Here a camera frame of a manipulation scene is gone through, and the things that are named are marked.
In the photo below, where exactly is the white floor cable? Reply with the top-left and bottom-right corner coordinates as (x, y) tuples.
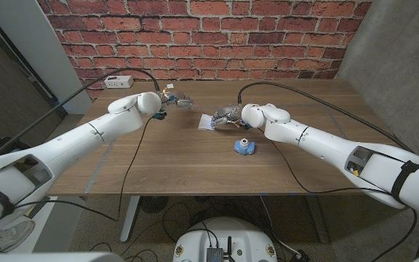
(259, 195), (301, 258)

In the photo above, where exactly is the blue toy camera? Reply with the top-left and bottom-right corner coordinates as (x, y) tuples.
(234, 138), (256, 156)

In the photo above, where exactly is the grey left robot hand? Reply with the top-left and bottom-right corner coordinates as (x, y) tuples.
(159, 90), (195, 109)

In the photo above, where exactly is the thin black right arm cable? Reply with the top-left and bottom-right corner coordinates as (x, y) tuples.
(266, 127), (419, 262)

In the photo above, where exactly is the white table leg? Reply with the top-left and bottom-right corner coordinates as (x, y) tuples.
(120, 195), (141, 242)

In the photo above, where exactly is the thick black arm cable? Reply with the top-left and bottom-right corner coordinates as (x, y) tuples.
(237, 81), (419, 258)
(0, 67), (161, 159)

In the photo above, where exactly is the red brick printed backdrop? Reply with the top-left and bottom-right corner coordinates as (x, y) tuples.
(36, 0), (374, 101)

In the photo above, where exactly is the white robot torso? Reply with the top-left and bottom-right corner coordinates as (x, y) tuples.
(172, 217), (279, 262)

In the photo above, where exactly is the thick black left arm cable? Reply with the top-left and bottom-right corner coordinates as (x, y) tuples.
(0, 67), (161, 159)

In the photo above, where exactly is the white paper shipping label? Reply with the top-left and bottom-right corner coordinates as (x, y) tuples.
(198, 114), (218, 131)

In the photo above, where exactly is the yellow black foot pedal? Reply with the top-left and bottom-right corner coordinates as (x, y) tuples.
(22, 196), (50, 219)

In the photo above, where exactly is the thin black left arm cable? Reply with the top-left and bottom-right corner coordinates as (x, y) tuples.
(12, 116), (154, 223)

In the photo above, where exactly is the round black floor fan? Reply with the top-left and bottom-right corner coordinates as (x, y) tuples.
(139, 196), (169, 214)

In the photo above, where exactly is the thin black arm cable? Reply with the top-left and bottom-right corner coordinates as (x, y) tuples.
(12, 116), (154, 223)
(266, 127), (419, 262)

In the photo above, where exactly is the grey metal box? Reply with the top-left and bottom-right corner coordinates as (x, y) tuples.
(205, 247), (225, 262)

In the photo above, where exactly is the white power strip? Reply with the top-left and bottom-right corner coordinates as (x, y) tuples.
(103, 75), (135, 90)

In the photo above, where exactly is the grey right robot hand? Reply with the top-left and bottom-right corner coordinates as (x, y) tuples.
(209, 104), (245, 129)

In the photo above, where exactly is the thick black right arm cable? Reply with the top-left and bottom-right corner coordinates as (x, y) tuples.
(237, 81), (419, 258)

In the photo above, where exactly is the grey table leg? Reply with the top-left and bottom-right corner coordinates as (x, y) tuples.
(306, 194), (330, 244)

